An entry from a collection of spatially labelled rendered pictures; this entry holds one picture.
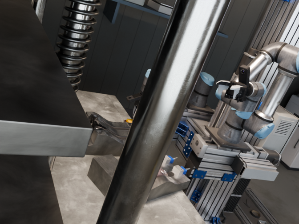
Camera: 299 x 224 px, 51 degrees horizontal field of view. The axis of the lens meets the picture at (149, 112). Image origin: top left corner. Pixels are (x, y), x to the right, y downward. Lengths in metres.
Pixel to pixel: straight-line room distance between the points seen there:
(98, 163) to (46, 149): 1.09
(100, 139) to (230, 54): 3.12
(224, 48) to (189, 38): 4.12
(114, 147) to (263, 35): 1.19
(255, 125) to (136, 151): 1.51
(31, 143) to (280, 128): 2.07
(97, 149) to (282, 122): 1.28
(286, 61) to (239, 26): 2.71
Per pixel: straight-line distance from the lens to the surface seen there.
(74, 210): 1.41
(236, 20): 4.45
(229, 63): 4.60
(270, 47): 1.87
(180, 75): 0.38
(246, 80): 1.50
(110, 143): 1.77
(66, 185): 1.53
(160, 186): 1.59
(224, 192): 2.54
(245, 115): 1.66
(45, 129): 0.42
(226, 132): 1.98
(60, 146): 0.44
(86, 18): 0.75
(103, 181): 1.51
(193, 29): 0.37
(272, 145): 2.42
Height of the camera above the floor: 1.74
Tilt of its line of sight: 21 degrees down
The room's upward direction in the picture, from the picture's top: 21 degrees clockwise
